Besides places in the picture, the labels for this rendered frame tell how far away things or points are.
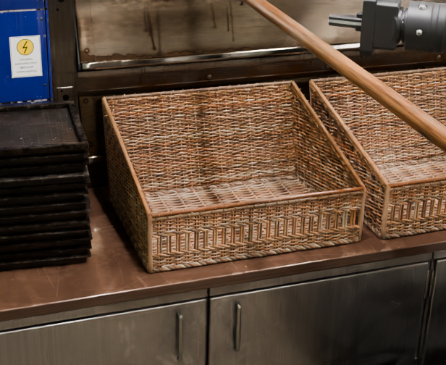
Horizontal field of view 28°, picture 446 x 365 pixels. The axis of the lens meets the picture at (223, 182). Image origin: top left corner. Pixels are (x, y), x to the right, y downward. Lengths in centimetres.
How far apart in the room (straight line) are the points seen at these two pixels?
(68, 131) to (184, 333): 55
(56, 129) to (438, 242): 98
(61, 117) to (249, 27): 60
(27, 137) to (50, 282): 33
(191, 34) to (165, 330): 80
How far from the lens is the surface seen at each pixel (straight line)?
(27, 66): 235
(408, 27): 163
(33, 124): 218
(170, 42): 243
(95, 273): 213
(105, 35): 240
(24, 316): 204
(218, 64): 250
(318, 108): 255
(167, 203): 243
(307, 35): 172
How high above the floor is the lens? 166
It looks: 25 degrees down
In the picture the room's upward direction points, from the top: 2 degrees clockwise
